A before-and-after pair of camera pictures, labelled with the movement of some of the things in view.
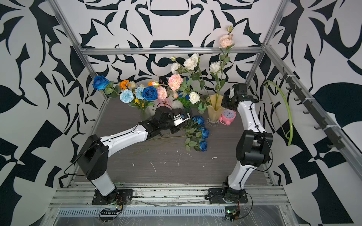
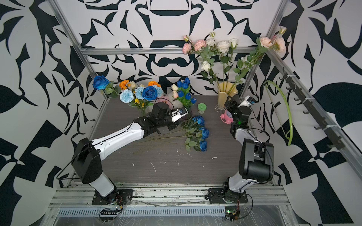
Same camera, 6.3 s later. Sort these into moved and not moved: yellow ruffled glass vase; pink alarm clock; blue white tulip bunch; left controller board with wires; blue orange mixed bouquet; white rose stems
Moved: white rose stems; blue white tulip bunch; yellow ruffled glass vase
Not moved: left controller board with wires; pink alarm clock; blue orange mixed bouquet
